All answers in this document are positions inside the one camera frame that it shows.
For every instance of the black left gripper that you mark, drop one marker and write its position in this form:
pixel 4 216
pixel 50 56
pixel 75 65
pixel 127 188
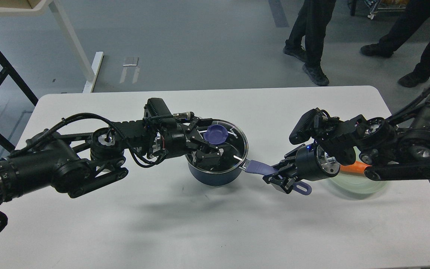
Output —
pixel 173 142

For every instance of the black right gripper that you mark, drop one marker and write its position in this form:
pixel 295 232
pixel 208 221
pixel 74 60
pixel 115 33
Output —
pixel 308 162

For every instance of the glass lid with blue knob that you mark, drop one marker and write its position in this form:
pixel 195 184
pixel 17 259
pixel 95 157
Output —
pixel 228 137

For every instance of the blue saucepan with handle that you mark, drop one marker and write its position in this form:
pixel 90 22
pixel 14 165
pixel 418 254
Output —
pixel 250 166

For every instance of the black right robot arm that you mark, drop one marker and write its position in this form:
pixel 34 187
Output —
pixel 394 148

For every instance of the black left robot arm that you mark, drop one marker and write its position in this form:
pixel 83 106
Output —
pixel 85 151

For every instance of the clear green glass plate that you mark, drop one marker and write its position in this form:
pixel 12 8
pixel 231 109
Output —
pixel 355 183

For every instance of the orange toy carrot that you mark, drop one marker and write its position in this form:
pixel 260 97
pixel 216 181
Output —
pixel 355 168

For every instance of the person in black left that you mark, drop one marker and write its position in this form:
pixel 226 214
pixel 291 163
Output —
pixel 306 40

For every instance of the wheeled metal cart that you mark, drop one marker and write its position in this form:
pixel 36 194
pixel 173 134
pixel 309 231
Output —
pixel 376 6

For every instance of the white table frame leg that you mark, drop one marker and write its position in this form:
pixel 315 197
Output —
pixel 37 8

